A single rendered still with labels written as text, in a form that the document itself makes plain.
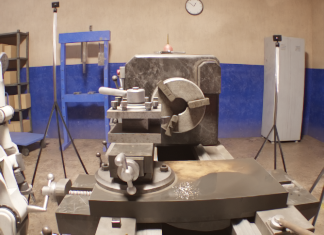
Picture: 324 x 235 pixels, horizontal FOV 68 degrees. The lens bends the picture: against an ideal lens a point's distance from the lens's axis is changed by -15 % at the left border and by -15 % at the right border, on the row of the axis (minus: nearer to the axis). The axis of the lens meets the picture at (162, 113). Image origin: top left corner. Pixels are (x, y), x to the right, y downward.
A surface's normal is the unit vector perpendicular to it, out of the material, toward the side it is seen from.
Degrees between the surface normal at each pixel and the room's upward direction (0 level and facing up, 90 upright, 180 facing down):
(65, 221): 90
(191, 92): 90
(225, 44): 90
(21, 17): 90
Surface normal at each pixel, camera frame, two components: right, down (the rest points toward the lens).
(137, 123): 0.00, 0.17
